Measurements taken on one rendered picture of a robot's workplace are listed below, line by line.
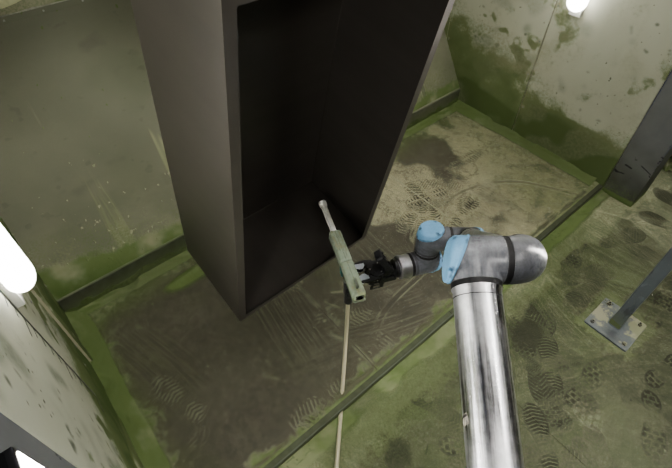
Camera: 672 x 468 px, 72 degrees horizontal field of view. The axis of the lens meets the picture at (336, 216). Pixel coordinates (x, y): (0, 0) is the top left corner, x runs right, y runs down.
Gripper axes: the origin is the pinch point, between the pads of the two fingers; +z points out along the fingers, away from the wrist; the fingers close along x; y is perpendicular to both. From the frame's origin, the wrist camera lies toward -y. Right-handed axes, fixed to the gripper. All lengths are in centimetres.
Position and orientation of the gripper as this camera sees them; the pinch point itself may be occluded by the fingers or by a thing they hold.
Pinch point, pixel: (346, 275)
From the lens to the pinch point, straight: 168.6
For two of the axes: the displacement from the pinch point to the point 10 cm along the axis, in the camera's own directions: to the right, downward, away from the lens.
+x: -2.9, -7.0, 6.5
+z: -9.6, 1.8, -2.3
